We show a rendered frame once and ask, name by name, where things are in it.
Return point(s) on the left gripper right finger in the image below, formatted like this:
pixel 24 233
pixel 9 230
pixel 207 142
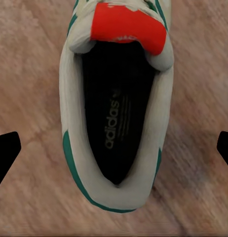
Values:
pixel 222 145

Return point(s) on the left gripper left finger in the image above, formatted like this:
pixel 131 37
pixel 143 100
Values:
pixel 10 147

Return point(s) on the gym shoe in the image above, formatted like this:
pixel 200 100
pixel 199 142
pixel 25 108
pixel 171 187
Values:
pixel 115 85

